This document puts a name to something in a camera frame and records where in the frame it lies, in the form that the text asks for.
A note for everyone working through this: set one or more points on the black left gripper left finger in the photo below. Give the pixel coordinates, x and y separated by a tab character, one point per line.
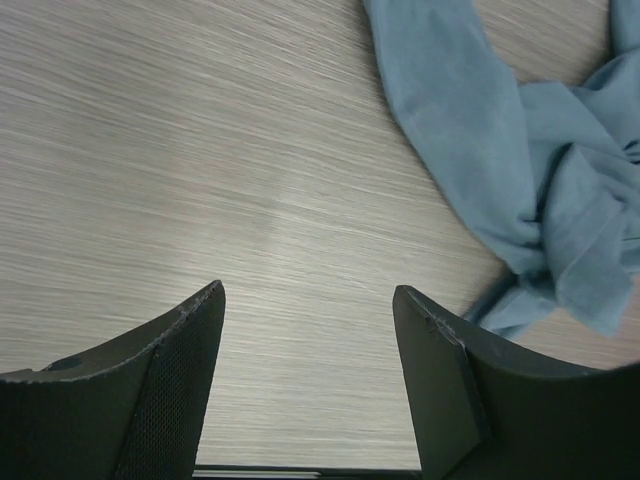
130	408

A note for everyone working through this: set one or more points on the blue-grey t shirt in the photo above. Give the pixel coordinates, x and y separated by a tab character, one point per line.
544	174

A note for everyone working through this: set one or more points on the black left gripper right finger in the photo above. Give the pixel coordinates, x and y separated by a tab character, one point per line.
483	407

